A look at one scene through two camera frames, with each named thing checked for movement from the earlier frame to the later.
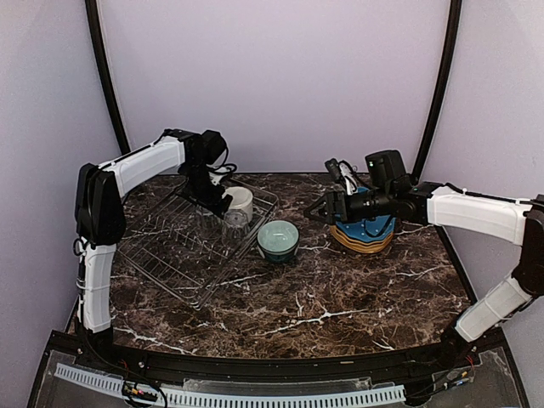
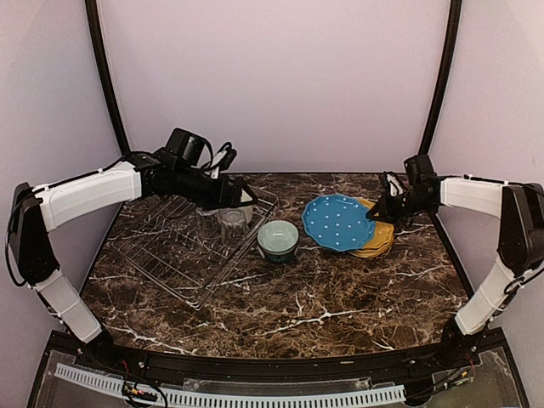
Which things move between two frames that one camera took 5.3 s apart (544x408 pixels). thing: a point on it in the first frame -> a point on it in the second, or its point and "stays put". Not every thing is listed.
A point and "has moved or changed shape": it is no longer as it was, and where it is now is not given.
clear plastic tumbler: [235, 225] stays put
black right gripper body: [338, 196] -> [398, 209]
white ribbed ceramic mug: [242, 199] stays put
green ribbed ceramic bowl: [278, 240] stays put
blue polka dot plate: [371, 229] has moved or changed shape
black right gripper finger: [320, 202] -> [376, 210]
